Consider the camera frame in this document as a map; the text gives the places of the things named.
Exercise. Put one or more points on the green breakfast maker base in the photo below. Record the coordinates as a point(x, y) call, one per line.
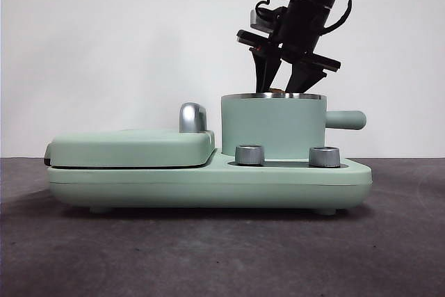
point(208, 189)

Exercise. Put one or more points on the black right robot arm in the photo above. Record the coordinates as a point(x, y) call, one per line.
point(306, 22)

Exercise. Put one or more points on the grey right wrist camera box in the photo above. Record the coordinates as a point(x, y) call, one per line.
point(257, 18)

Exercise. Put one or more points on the green griddle cover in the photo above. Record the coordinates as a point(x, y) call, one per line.
point(128, 147)

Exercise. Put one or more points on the silver control knob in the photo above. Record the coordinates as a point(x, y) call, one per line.
point(249, 155)
point(324, 157)

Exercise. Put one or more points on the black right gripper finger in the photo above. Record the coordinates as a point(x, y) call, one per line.
point(306, 78)
point(266, 71)

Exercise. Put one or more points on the brown potato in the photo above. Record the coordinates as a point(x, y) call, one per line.
point(276, 90)

